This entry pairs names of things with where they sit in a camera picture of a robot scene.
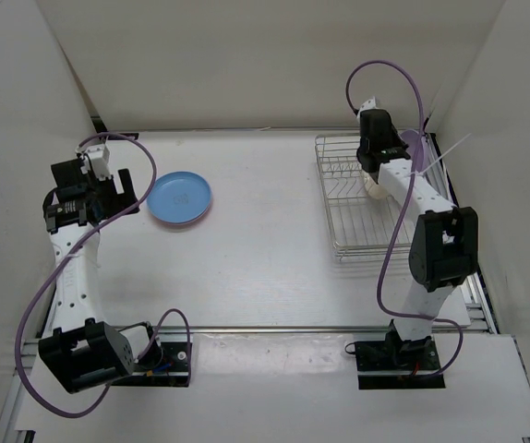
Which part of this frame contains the purple plastic plate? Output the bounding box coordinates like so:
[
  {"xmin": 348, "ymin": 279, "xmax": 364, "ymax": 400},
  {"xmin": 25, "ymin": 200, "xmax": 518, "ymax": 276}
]
[{"xmin": 400, "ymin": 129, "xmax": 429, "ymax": 172}]

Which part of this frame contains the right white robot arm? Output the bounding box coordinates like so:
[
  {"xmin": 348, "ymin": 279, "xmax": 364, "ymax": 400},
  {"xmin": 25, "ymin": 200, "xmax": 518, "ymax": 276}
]
[{"xmin": 356, "ymin": 102, "xmax": 478, "ymax": 369}]

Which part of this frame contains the white zip tie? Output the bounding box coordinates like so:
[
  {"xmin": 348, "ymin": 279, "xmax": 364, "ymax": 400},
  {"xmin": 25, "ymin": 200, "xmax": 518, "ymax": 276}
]
[{"xmin": 410, "ymin": 133, "xmax": 472, "ymax": 177}]

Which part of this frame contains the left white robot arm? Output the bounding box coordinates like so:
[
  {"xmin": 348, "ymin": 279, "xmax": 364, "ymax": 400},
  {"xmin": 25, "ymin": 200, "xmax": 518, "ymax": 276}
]
[{"xmin": 38, "ymin": 158, "xmax": 163, "ymax": 393}]

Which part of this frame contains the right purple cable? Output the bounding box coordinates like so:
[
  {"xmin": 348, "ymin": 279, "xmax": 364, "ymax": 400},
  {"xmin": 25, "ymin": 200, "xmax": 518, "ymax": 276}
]
[{"xmin": 344, "ymin": 59, "xmax": 464, "ymax": 380}]

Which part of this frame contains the pink plastic plate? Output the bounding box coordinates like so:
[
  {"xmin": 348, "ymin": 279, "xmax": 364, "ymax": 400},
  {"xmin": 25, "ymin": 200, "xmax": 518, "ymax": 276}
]
[{"xmin": 151, "ymin": 217, "xmax": 205, "ymax": 231}]

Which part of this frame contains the white plastic plate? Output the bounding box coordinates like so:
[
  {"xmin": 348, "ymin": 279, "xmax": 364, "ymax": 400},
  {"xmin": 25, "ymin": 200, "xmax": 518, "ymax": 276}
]
[{"xmin": 362, "ymin": 172, "xmax": 389, "ymax": 199}]

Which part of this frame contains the metal wire dish rack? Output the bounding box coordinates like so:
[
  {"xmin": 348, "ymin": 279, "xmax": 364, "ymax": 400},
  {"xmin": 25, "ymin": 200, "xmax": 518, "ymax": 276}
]
[{"xmin": 314, "ymin": 133, "xmax": 400, "ymax": 261}]

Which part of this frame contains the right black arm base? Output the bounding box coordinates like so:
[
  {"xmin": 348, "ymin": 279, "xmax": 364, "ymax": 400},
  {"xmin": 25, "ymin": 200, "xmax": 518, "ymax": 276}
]
[{"xmin": 344, "ymin": 341, "xmax": 446, "ymax": 390}]

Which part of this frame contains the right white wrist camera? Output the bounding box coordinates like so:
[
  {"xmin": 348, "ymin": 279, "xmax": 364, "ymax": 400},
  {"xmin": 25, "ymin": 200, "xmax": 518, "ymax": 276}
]
[{"xmin": 358, "ymin": 96, "xmax": 379, "ymax": 113}]

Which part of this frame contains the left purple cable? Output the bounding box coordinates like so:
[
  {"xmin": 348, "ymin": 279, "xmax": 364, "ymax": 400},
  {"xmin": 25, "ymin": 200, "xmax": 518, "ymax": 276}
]
[{"xmin": 15, "ymin": 132, "xmax": 190, "ymax": 419}]

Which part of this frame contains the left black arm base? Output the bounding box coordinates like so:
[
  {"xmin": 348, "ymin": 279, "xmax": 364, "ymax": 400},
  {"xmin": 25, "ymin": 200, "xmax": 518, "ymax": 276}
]
[{"xmin": 113, "ymin": 339, "xmax": 192, "ymax": 388}]

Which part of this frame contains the blue plastic plate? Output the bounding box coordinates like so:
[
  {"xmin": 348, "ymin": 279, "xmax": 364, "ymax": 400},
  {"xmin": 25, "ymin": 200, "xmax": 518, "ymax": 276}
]
[{"xmin": 147, "ymin": 171, "xmax": 212, "ymax": 225}]

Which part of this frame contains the purple cable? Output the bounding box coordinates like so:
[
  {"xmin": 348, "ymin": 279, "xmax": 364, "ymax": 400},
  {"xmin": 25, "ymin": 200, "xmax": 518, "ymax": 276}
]
[
  {"xmin": 344, "ymin": 59, "xmax": 464, "ymax": 380},
  {"xmin": 15, "ymin": 132, "xmax": 190, "ymax": 419}
]

